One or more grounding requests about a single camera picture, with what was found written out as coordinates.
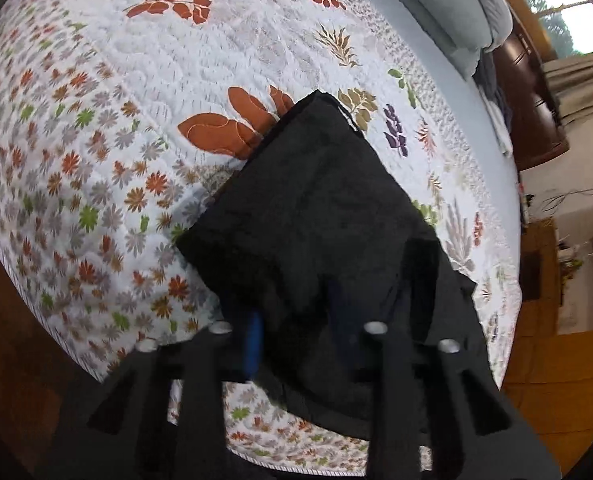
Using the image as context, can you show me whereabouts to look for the black wall cable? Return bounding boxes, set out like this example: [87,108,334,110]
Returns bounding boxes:
[541,184,593,213]

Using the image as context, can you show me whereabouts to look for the dark wooden nightstand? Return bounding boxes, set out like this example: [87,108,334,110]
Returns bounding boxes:
[481,0,572,171]

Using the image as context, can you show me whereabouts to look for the black pants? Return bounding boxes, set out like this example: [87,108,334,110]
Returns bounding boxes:
[175,89,502,441]

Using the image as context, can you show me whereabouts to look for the grey pillow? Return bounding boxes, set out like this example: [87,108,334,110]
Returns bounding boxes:
[371,0,514,68]

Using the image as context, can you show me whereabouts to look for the wooden wall cabinet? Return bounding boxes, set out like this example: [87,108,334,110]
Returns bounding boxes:
[499,217,593,453]

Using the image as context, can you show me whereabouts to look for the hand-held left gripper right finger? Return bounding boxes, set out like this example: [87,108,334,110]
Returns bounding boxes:
[363,320,563,480]

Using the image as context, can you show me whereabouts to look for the dark grey cloth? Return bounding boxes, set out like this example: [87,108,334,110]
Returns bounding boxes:
[473,50,507,111]

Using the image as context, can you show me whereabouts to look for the beige curtain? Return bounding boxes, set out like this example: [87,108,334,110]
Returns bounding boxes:
[541,47,593,128]

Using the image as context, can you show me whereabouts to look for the white floral quilt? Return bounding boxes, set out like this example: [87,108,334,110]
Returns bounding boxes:
[0,0,524,476]

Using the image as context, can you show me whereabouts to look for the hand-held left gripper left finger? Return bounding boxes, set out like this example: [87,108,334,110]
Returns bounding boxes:
[51,309,266,480]

